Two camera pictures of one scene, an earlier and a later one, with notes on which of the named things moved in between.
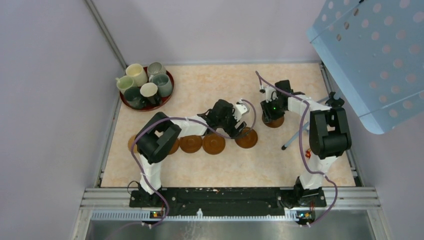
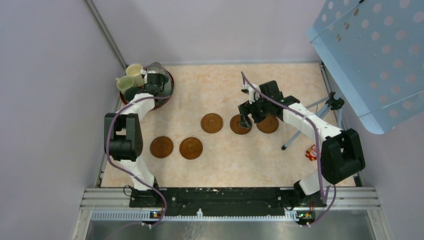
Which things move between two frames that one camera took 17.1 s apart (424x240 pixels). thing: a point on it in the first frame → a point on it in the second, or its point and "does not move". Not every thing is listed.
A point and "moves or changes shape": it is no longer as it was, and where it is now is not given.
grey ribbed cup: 155,68 does not move
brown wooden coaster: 247,138 moves or changes shape
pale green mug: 124,83 does not move
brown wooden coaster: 191,144 moves or changes shape
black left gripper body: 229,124 → 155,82
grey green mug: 164,84 does not move
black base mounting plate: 239,202 does not move
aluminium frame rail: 335,198 does not move
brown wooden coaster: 175,147 → 191,148
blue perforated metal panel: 375,48 does not move
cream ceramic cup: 137,73 does not move
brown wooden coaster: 274,123 moves or changes shape
